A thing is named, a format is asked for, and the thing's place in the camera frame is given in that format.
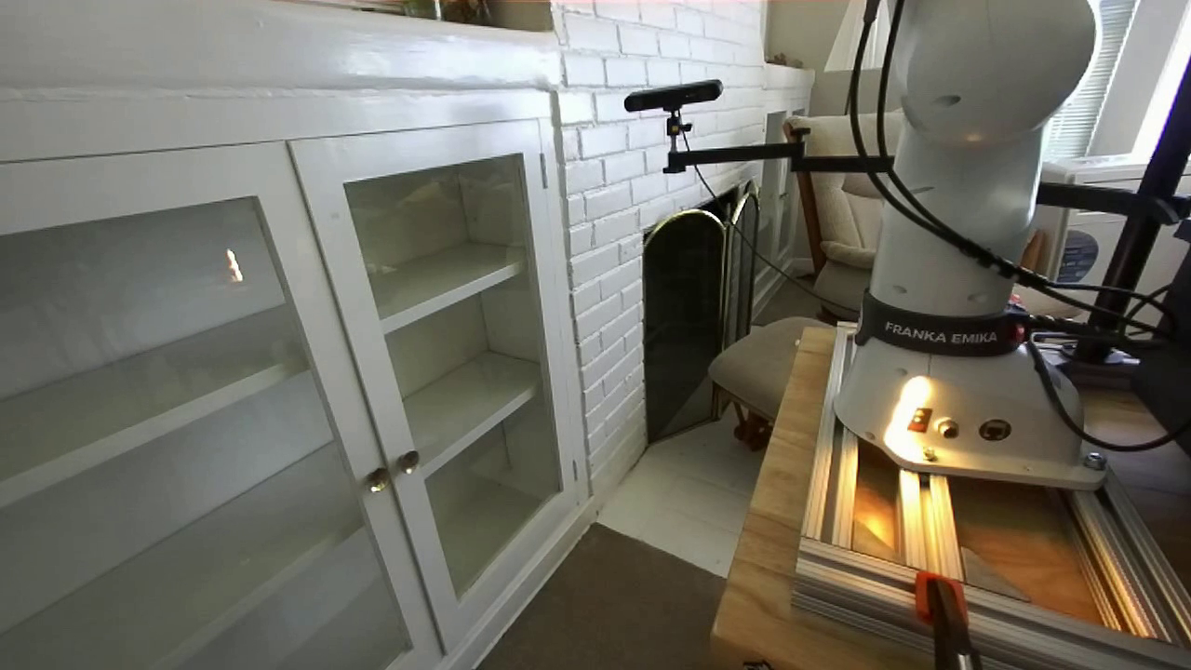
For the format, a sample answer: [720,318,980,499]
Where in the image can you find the black fireplace screen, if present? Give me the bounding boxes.
[639,184,762,448]

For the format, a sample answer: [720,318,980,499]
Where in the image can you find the beige ottoman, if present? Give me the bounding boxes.
[702,314,829,452]

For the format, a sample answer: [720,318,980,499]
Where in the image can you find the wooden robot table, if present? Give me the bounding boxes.
[709,324,1191,670]

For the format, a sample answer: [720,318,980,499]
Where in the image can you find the dark brown rug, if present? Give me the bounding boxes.
[477,522,728,670]

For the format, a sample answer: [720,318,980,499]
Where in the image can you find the beige armchair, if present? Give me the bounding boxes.
[780,68,902,326]

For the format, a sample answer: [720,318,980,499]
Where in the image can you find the orange clamp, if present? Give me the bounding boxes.
[912,571,983,670]

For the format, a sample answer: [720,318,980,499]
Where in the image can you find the white glass-door cabinet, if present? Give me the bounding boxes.
[0,0,597,670]

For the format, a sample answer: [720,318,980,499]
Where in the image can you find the white box blue print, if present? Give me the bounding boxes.
[1057,208,1125,292]

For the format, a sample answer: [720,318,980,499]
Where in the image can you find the black metal stand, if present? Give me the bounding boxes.
[1039,58,1191,376]

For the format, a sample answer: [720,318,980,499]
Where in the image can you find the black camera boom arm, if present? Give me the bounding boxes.
[659,108,897,177]

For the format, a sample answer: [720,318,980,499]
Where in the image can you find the black stereo camera bar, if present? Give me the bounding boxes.
[622,78,725,120]

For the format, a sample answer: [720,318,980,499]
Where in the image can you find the aluminium mounting frame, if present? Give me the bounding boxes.
[792,324,1191,670]

